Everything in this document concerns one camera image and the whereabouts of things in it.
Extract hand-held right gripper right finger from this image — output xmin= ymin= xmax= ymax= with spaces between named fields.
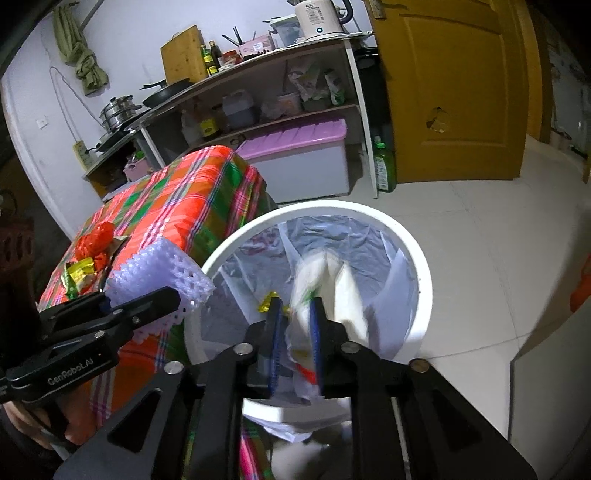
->
xmin=309 ymin=298 xmax=539 ymax=480

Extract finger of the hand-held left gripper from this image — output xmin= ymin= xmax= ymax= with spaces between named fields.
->
xmin=45 ymin=286 xmax=182 ymax=360
xmin=38 ymin=292 xmax=112 ymax=332

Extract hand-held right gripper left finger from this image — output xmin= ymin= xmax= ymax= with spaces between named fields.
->
xmin=53 ymin=298 xmax=284 ymax=480

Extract white foam fruit net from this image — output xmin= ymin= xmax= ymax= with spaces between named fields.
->
xmin=106 ymin=237 xmax=217 ymax=344

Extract white plastic bag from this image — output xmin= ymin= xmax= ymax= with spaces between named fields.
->
xmin=286 ymin=251 xmax=384 ymax=402

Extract red plastic bag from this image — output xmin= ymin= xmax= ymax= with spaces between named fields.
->
xmin=76 ymin=220 xmax=116 ymax=259

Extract white trash bin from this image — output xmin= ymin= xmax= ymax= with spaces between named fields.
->
xmin=184 ymin=200 xmax=433 ymax=428

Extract person's left hand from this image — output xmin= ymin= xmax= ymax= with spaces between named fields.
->
xmin=2 ymin=399 xmax=58 ymax=446

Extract yellow snack wrapper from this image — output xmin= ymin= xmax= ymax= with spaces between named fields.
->
xmin=62 ymin=257 xmax=100 ymax=296

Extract clear bin liner bag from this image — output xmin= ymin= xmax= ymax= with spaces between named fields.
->
xmin=203 ymin=215 xmax=411 ymax=444

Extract plaid tablecloth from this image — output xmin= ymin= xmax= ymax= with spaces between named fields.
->
xmin=37 ymin=145 xmax=278 ymax=480

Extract pink plastic basket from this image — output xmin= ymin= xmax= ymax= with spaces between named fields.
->
xmin=124 ymin=154 xmax=151 ymax=184

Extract wooden low cabinet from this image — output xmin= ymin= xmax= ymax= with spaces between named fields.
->
xmin=82 ymin=131 xmax=160 ymax=202

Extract black induction cooker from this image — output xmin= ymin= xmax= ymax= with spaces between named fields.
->
xmin=85 ymin=127 xmax=139 ymax=153

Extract purple lid storage box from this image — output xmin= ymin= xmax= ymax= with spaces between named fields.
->
xmin=235 ymin=117 xmax=351 ymax=204

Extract green plastic bottle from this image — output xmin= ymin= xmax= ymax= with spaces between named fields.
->
xmin=373 ymin=136 xmax=398 ymax=194

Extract yellow label oil bottle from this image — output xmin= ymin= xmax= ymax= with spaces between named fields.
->
xmin=198 ymin=104 xmax=221 ymax=142

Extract steel steamer pot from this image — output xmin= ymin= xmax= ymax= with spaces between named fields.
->
xmin=100 ymin=95 xmax=143 ymax=128

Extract black frying pan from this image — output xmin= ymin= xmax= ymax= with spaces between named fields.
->
xmin=139 ymin=78 xmax=193 ymax=108

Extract grey plastic jug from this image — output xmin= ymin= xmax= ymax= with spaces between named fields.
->
xmin=222 ymin=90 xmax=257 ymax=130

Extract clear plastic tub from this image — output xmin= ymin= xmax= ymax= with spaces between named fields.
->
xmin=276 ymin=91 xmax=304 ymax=116

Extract wooden cutting board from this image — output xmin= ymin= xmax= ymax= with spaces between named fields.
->
xmin=161 ymin=25 xmax=209 ymax=86

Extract green hanging cloth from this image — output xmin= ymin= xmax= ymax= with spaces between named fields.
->
xmin=53 ymin=4 xmax=110 ymax=96

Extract crumpled plastic bags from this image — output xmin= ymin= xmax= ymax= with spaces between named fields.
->
xmin=288 ymin=65 xmax=347 ymax=112

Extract orange plastic object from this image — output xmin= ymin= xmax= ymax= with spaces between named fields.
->
xmin=570 ymin=254 xmax=591 ymax=315

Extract pink chopstick holder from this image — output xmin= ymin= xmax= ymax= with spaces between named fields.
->
xmin=240 ymin=33 xmax=273 ymax=59

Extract wooden door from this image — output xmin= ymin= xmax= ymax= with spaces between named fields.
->
xmin=369 ymin=0 xmax=542 ymax=184

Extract white shelf unit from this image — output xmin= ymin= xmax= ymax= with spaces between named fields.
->
xmin=134 ymin=30 xmax=382 ymax=200

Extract clear plastic food container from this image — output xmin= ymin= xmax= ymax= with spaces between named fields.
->
xmin=270 ymin=15 xmax=305 ymax=48

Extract white electric kettle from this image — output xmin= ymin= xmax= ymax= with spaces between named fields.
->
xmin=294 ymin=0 xmax=355 ymax=40

